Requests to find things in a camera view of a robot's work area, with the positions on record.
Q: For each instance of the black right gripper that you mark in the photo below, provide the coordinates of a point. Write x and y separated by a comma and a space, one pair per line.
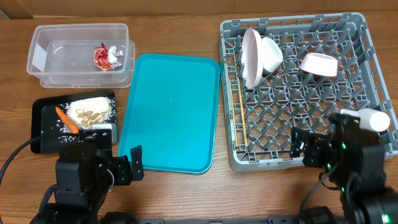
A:
317, 149

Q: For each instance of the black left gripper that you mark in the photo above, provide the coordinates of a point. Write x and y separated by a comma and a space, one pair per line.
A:
122, 175

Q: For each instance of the wooden chopstick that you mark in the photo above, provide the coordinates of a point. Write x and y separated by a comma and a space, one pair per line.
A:
233, 115
242, 112

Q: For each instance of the white paper cup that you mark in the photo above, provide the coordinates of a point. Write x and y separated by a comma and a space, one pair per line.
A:
370, 119

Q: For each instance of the pink shallow bowl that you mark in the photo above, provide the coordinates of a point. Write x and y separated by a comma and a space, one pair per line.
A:
320, 64

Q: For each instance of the orange carrot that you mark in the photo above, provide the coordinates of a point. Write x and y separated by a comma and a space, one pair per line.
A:
68, 122

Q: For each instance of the white small bowl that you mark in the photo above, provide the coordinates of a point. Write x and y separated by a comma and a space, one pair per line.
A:
273, 56

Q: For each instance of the white plate with peanuts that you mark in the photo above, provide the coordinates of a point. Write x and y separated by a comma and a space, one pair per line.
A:
252, 58

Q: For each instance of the red snack wrapper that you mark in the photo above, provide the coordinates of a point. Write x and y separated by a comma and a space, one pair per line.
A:
107, 59

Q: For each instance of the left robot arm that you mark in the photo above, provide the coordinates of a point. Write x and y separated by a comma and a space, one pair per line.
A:
85, 174

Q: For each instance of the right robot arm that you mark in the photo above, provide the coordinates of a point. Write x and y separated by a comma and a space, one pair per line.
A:
352, 157

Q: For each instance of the grey dishwasher rack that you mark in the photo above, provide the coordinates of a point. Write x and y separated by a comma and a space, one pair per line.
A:
290, 97

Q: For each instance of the teal plastic tray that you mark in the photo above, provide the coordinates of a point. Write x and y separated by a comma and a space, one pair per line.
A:
171, 112

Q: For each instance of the spilled rice and peanuts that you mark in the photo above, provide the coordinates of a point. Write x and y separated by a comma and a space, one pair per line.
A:
90, 111

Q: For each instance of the black plastic tray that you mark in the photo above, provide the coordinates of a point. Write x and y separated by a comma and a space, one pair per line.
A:
47, 124

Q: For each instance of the clear plastic bin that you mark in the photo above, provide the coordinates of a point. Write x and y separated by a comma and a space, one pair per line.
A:
63, 56

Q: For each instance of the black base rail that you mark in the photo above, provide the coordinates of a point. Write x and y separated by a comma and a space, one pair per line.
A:
202, 220

